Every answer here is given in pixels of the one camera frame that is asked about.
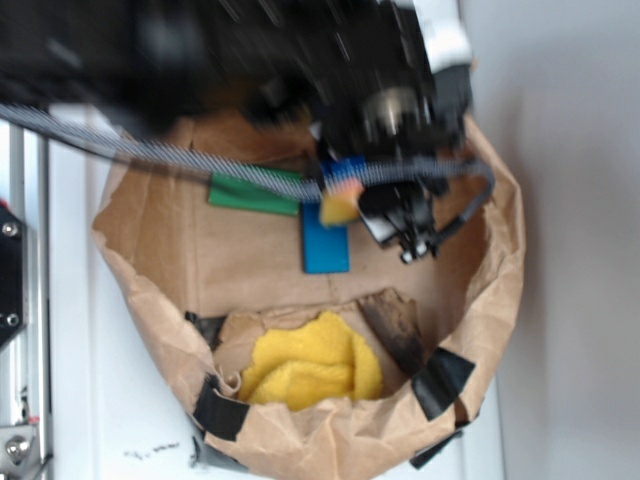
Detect black bracket plate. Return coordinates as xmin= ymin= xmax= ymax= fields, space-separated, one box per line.
xmin=0 ymin=200 xmax=27 ymax=350

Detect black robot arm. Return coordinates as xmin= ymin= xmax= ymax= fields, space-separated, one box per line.
xmin=1 ymin=1 xmax=480 ymax=262

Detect dark wood bark piece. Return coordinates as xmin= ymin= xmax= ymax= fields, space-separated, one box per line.
xmin=357 ymin=288 xmax=425 ymax=377

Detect brown paper bag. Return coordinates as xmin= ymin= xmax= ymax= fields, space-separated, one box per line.
xmin=92 ymin=120 xmax=526 ymax=479

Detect yellow sponge with green backing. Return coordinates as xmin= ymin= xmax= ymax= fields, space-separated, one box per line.
xmin=319 ymin=179 xmax=364 ymax=227

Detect aluminium frame rail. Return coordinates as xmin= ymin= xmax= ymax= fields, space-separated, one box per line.
xmin=1 ymin=122 xmax=53 ymax=479

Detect green rectangular block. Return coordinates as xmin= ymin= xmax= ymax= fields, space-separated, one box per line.
xmin=208 ymin=174 xmax=299 ymax=216

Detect white plastic tray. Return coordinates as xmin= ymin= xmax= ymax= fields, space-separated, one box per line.
xmin=47 ymin=104 xmax=504 ymax=480

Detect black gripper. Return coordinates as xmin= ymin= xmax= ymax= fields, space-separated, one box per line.
xmin=316 ymin=64 xmax=472 ymax=264

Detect yellow terry cloth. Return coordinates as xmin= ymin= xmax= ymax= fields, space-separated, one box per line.
xmin=238 ymin=311 xmax=384 ymax=411

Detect braided grey cable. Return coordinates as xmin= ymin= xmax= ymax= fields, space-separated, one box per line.
xmin=0 ymin=103 xmax=496 ymax=261

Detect blue rectangular block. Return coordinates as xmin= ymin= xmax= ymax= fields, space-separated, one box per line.
xmin=301 ymin=156 xmax=365 ymax=274

